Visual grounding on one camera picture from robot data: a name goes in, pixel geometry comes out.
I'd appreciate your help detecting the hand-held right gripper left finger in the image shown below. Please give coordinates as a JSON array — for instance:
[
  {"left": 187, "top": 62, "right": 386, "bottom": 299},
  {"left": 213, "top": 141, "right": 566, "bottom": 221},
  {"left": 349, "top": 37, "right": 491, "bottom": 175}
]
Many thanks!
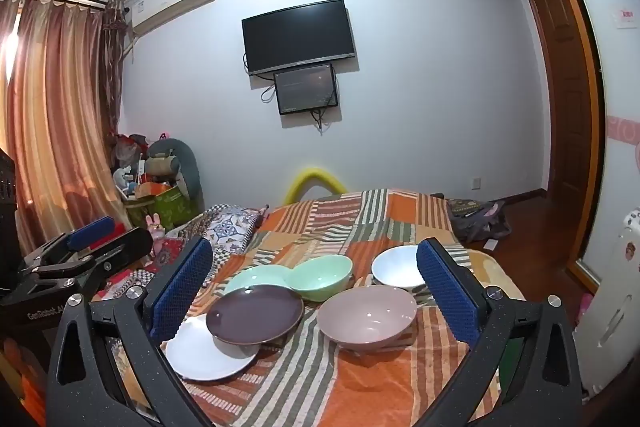
[{"left": 47, "top": 237, "right": 216, "bottom": 427}]

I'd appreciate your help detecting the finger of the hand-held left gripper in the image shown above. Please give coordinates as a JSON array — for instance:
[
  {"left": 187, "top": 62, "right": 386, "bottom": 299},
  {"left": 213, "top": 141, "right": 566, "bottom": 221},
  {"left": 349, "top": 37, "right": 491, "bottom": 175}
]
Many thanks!
[
  {"left": 32, "top": 227, "right": 153, "bottom": 297},
  {"left": 20, "top": 216, "right": 117, "bottom": 269}
]

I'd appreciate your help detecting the orange brown curtain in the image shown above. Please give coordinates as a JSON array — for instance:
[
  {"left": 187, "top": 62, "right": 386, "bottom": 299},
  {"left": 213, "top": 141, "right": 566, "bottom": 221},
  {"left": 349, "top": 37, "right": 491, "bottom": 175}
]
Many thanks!
[{"left": 0, "top": 0, "right": 126, "bottom": 253}]

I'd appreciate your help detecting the white air conditioner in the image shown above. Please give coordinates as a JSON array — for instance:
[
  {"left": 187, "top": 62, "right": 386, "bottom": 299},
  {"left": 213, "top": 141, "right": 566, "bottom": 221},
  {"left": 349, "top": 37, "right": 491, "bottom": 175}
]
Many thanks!
[{"left": 125, "top": 0, "right": 217, "bottom": 38}]

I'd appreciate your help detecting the white bowl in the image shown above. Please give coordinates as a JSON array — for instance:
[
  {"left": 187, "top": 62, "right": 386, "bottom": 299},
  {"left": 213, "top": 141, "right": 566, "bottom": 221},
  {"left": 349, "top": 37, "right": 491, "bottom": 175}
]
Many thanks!
[{"left": 371, "top": 245, "right": 426, "bottom": 292}]

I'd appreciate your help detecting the mint green plate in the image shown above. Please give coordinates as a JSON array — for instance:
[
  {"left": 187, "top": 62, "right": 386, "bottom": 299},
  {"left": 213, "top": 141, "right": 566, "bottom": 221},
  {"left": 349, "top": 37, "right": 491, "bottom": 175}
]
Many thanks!
[{"left": 223, "top": 264, "right": 293, "bottom": 295}]

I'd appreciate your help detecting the pink bunny toy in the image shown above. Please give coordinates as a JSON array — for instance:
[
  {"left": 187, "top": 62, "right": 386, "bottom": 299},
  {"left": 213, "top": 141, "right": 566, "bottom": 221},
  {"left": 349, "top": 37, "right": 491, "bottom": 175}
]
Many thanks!
[{"left": 145, "top": 213, "right": 166, "bottom": 253}]

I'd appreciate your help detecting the green cloth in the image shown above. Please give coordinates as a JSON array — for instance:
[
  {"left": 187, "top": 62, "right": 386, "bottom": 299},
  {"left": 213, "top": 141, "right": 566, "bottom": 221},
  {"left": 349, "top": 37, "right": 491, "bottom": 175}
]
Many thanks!
[{"left": 500, "top": 337, "right": 523, "bottom": 403}]

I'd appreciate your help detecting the wooden door frame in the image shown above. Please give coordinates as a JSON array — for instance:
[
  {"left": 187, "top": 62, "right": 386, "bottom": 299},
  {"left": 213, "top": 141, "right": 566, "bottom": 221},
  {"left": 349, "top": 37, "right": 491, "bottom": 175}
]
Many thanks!
[{"left": 520, "top": 0, "right": 608, "bottom": 298}]

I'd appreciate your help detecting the orange cloth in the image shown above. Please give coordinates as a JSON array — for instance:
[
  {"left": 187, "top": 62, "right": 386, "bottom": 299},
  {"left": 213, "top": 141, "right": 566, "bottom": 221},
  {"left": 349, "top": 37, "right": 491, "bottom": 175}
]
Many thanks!
[{"left": 0, "top": 337, "right": 51, "bottom": 427}]

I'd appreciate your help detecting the crumpled plastic bag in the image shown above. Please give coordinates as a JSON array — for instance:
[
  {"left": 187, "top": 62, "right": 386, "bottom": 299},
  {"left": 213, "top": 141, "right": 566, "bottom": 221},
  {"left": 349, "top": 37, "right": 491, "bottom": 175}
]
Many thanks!
[{"left": 110, "top": 133, "right": 151, "bottom": 165}]

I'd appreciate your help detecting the wall-mounted black television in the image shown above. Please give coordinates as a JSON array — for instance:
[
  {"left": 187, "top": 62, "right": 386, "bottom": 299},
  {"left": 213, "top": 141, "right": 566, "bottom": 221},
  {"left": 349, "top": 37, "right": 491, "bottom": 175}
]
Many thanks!
[{"left": 241, "top": 0, "right": 357, "bottom": 78}]

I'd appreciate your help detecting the small black wall monitor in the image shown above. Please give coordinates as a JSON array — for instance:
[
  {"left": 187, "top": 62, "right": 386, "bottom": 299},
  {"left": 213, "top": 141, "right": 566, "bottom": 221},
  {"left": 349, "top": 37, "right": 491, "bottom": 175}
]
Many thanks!
[{"left": 273, "top": 63, "right": 339, "bottom": 116}]

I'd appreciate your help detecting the patterned patchwork quilt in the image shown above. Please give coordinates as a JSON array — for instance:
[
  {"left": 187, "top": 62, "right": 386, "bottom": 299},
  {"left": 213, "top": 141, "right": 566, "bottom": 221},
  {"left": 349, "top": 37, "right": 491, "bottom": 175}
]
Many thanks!
[{"left": 107, "top": 204, "right": 271, "bottom": 308}]

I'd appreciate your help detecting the white plate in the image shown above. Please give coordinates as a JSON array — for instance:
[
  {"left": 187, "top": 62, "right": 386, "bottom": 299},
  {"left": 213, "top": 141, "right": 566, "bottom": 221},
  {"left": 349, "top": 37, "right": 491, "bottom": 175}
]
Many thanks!
[{"left": 165, "top": 313, "right": 261, "bottom": 382}]

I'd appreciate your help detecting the dark bag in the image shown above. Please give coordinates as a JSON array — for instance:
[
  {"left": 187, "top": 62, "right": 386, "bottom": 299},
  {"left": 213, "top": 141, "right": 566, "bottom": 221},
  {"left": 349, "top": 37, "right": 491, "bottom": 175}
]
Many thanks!
[{"left": 445, "top": 198, "right": 512, "bottom": 244}]

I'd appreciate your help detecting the striped orange green blanket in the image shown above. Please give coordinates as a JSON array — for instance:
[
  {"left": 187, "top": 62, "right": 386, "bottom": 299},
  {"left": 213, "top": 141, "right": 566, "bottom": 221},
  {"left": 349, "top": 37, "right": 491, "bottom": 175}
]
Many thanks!
[{"left": 100, "top": 189, "right": 526, "bottom": 427}]

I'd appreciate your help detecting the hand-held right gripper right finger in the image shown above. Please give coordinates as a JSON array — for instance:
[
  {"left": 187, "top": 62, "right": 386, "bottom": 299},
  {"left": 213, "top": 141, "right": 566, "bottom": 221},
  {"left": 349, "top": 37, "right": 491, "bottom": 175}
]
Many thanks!
[{"left": 416, "top": 237, "right": 583, "bottom": 427}]

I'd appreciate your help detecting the pink bowl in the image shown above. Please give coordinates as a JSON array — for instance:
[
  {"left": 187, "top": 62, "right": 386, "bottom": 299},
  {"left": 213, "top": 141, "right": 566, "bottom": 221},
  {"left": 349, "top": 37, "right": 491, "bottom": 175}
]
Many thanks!
[{"left": 316, "top": 285, "right": 418, "bottom": 353}]

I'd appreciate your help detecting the grey plush toy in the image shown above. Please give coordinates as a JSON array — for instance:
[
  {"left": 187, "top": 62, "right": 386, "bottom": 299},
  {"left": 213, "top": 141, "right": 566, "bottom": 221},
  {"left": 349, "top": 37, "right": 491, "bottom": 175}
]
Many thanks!
[{"left": 147, "top": 138, "right": 203, "bottom": 212}]

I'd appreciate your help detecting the wooden door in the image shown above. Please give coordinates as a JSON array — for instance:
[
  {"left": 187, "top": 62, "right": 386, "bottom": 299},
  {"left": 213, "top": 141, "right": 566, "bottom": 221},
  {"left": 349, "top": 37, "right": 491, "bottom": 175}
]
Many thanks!
[{"left": 522, "top": 0, "right": 593, "bottom": 253}]

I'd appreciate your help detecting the white plastic appliance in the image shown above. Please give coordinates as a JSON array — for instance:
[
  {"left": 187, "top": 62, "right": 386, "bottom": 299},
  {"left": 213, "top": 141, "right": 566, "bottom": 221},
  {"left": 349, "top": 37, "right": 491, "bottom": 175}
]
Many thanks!
[{"left": 572, "top": 207, "right": 640, "bottom": 403}]

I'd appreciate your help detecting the green bowl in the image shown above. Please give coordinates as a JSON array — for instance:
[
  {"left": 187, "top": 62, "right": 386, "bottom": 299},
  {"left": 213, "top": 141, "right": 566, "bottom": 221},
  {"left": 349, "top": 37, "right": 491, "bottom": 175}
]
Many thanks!
[{"left": 287, "top": 254, "right": 354, "bottom": 303}]

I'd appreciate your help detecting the pink wall sticker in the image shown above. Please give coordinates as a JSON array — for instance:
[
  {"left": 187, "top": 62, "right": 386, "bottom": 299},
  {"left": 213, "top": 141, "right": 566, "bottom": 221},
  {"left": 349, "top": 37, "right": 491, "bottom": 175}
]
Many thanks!
[{"left": 607, "top": 114, "right": 640, "bottom": 145}]

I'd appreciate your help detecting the beige blanket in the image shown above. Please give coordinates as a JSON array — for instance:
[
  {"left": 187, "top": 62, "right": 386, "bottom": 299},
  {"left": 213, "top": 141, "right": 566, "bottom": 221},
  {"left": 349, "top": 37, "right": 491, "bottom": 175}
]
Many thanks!
[{"left": 465, "top": 247, "right": 526, "bottom": 303}]

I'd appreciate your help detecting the dark purple plate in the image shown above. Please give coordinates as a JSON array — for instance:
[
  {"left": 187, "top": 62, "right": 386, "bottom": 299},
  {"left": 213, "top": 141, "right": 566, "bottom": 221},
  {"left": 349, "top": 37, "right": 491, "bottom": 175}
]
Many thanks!
[{"left": 206, "top": 284, "right": 305, "bottom": 347}]

